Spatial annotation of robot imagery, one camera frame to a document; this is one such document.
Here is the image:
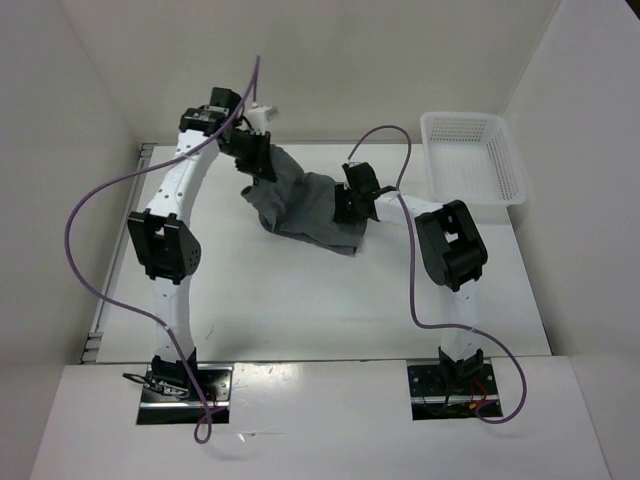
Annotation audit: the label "purple cable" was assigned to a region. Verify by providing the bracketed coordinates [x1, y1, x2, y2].
[65, 54, 262, 445]
[347, 126, 529, 425]

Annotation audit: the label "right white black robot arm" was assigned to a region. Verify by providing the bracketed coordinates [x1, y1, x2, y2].
[334, 162, 488, 395]

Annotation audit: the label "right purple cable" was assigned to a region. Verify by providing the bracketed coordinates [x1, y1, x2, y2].
[347, 126, 529, 425]

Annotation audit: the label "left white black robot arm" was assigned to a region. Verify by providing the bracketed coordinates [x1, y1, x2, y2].
[127, 88, 278, 400]

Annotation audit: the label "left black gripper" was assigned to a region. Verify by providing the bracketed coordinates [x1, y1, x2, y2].
[220, 129, 275, 182]

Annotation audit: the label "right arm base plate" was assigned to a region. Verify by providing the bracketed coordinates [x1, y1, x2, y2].
[406, 360, 503, 421]

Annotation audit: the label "grey shorts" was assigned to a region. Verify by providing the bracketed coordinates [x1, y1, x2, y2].
[241, 145, 367, 256]

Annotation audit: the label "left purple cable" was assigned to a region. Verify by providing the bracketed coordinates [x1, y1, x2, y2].
[65, 54, 262, 445]

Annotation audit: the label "white perforated plastic basket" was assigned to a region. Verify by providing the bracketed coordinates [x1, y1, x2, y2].
[420, 111, 527, 207]

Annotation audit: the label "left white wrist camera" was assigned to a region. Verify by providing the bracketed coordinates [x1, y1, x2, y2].
[244, 103, 279, 134]

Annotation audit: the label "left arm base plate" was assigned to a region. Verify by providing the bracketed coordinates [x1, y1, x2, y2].
[136, 364, 234, 426]

